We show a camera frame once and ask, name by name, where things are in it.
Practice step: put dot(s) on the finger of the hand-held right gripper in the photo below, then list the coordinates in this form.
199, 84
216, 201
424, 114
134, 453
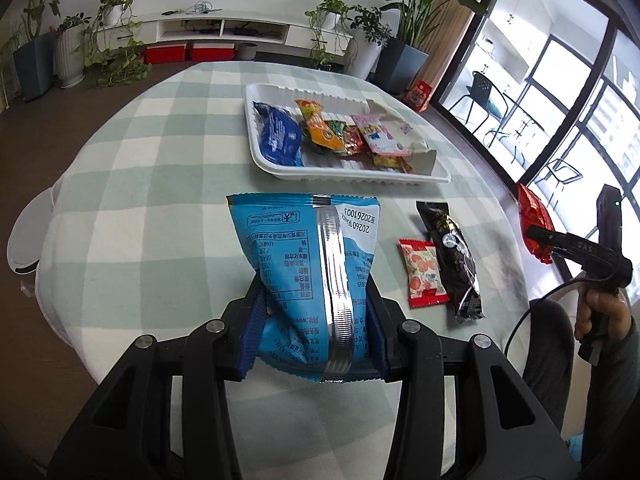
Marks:
565, 250

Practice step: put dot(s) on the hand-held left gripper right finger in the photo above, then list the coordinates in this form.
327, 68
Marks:
377, 332

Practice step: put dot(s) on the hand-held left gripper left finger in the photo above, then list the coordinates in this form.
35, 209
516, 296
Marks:
250, 332

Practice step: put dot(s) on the large red snack packet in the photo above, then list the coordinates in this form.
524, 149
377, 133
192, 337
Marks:
535, 210

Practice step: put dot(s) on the light blue snack packet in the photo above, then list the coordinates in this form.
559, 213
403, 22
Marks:
300, 260

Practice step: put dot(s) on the white plastic tray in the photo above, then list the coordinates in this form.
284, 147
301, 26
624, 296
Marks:
330, 174

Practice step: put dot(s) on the gold and red snack packet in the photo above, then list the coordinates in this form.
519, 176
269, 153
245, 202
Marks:
387, 161

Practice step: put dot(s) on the white snack packet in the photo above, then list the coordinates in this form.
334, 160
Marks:
415, 145

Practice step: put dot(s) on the small dark red snack packet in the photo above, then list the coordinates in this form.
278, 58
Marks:
354, 141

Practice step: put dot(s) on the pink snack packet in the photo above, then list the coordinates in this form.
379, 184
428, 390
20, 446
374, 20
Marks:
377, 135

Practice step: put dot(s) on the orange snack packet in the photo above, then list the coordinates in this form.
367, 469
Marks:
322, 132

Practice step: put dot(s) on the person's right forearm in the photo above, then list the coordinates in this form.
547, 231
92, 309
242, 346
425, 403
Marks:
620, 385

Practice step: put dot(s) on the person's right hand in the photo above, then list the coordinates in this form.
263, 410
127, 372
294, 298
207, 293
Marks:
617, 312

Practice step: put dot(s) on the red peach-print snack packet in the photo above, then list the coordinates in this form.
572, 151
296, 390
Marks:
422, 272

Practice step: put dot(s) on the long black snack packet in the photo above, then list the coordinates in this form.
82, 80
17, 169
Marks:
455, 265

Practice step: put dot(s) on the person's leg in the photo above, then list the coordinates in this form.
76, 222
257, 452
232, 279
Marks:
545, 355

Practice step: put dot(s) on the green checked tablecloth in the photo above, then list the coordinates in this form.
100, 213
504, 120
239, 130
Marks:
150, 160

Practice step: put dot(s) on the dark blue snack packet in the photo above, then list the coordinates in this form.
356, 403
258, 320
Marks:
280, 132

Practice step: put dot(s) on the red gift bag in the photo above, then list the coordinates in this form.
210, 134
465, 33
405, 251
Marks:
417, 96

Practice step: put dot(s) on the white plastic chair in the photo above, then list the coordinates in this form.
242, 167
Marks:
30, 230

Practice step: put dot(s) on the broad-leaf plant in dark pot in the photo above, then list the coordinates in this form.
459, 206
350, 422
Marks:
400, 67

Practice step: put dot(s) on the plant in smooth white pot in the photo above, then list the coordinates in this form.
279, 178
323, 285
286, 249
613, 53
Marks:
362, 60

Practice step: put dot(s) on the small grey bin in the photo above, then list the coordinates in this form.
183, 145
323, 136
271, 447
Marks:
247, 52

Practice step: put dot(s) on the red storage box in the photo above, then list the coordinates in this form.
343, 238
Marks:
166, 54
213, 52

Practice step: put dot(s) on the white television cabinet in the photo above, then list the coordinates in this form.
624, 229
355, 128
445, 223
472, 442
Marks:
270, 22

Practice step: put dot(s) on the trailing plant in small pot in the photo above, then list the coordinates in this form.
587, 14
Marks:
331, 20
112, 15

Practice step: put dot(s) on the plant in white ribbed pot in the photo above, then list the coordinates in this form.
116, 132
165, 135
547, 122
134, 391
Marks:
70, 60

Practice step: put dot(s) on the leafy tree in dark pot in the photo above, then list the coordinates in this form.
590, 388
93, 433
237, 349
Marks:
32, 65

